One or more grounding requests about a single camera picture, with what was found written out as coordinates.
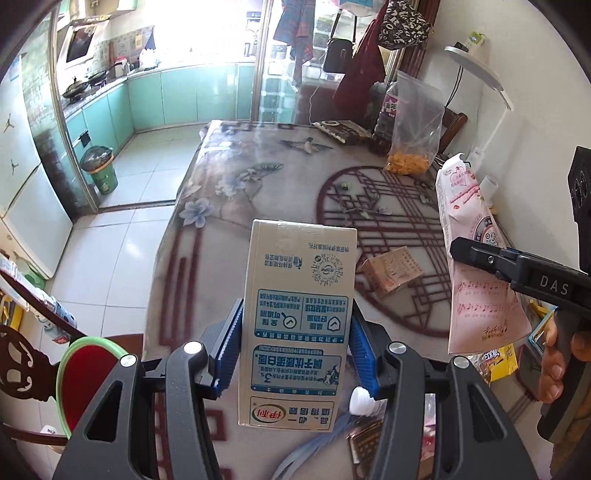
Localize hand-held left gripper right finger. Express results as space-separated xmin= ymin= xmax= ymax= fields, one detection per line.
xmin=348 ymin=316 xmax=539 ymax=480

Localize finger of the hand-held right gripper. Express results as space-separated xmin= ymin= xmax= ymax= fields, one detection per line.
xmin=450 ymin=237 xmax=522 ymax=289

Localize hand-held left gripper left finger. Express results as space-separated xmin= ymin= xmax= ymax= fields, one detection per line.
xmin=53 ymin=298 xmax=245 ymax=480

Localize pink packet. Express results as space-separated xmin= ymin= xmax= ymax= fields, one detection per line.
xmin=435 ymin=154 xmax=533 ymax=355

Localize white blue milk carton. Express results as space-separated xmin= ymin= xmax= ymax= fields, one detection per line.
xmin=238 ymin=219 xmax=358 ymax=432

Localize brown cigarette pack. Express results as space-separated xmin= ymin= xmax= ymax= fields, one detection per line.
xmin=361 ymin=246 xmax=426 ymax=295

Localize red basin with green rim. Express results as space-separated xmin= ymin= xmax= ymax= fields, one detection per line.
xmin=55 ymin=337 xmax=127 ymax=437

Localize black shoulder bag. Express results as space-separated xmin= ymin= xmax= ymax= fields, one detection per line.
xmin=322 ymin=14 xmax=356 ymax=73

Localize green trash bin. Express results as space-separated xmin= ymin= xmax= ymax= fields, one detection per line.
xmin=79 ymin=145 xmax=119 ymax=195

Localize person's right hand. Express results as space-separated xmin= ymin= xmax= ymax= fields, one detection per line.
xmin=537 ymin=318 xmax=591 ymax=403

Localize white bottle cap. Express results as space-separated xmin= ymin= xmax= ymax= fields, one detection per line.
xmin=346 ymin=387 xmax=393 ymax=425

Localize white cup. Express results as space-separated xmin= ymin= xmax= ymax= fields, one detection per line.
xmin=478 ymin=175 xmax=499 ymax=204

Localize dark brown wrapper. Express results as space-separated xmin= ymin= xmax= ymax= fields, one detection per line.
xmin=346 ymin=418 xmax=384 ymax=464

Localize yellow orange snack box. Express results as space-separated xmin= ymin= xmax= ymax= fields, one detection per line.
xmin=480 ymin=344 xmax=520 ymax=383

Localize clear lavender plastic bag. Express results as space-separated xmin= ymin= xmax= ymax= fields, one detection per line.
xmin=268 ymin=406 xmax=384 ymax=480

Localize zip bag with orange snacks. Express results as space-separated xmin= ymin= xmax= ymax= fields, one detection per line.
xmin=387 ymin=70 xmax=446 ymax=176

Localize plain dark wooden chair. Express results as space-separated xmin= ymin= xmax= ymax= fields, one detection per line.
xmin=438 ymin=111 xmax=468 ymax=155

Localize dining table with floral cover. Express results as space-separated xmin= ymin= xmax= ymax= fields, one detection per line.
xmin=141 ymin=119 xmax=532 ymax=480

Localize plastic bottle with purple label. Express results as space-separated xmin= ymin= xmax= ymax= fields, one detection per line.
xmin=373 ymin=83 xmax=400 ymax=153

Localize black snack packet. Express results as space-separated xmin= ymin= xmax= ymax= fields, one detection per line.
xmin=313 ymin=119 xmax=372 ymax=146

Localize carved dark wooden chair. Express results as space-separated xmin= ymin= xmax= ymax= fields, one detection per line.
xmin=0 ymin=268 xmax=88 ymax=448

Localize dark red hanging garment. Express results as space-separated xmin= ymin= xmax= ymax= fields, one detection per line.
xmin=333 ymin=18 xmax=386 ymax=109

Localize black white letter print bag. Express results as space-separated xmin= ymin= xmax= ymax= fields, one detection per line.
xmin=379 ymin=0 xmax=435 ymax=51

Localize white refrigerator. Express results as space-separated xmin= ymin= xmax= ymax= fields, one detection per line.
xmin=0 ymin=55 xmax=75 ymax=280

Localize teal kitchen base cabinets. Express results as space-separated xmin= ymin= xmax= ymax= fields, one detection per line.
xmin=65 ymin=65 xmax=257 ymax=153

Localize grey red hanging towel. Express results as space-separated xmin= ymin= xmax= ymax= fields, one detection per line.
xmin=273 ymin=0 xmax=317 ymax=86

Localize black wok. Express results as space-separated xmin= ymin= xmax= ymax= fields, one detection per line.
xmin=62 ymin=78 xmax=90 ymax=100

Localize black range hood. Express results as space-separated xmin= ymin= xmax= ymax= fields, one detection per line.
xmin=62 ymin=23 xmax=100 ymax=65

